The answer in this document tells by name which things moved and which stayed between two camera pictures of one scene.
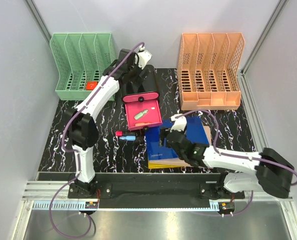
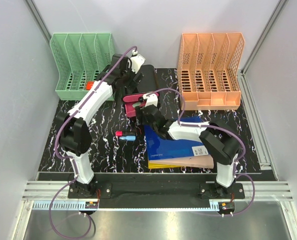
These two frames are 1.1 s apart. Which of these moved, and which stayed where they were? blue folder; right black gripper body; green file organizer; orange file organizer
Moved: right black gripper body
Stayed: blue folder; green file organizer; orange file organizer
